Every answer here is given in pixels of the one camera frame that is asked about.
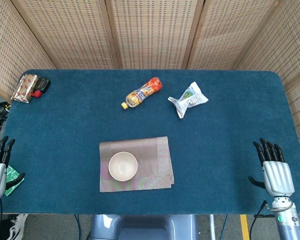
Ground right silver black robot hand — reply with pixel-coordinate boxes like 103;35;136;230
248;137;296;198

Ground brown woven placemat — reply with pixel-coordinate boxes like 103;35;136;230
98;136;176;193

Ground beige bowl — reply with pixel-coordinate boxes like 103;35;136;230
108;151;139;182

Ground green plastic packet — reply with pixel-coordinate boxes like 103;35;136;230
4;164;26;197

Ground black white patterned object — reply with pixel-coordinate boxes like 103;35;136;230
1;213;28;240

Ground gold foil packet red prints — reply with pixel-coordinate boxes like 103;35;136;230
10;73;39;104

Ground blue carpet table cover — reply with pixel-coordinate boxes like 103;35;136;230
0;69;300;215

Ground black box with red part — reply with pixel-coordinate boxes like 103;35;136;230
30;77;52;98

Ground crumpled white snack bag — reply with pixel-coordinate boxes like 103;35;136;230
167;81;210;119

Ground blue-grey robot torso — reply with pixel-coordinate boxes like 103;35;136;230
88;214;200;240

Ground plastic bottle orange label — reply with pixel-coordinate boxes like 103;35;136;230
120;76;163;110

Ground wicker folding screen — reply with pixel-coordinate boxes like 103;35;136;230
0;0;300;161

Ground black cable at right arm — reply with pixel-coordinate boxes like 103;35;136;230
248;199;276;240

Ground blue cable under table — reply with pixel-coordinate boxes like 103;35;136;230
219;214;230;240
73;214;82;235

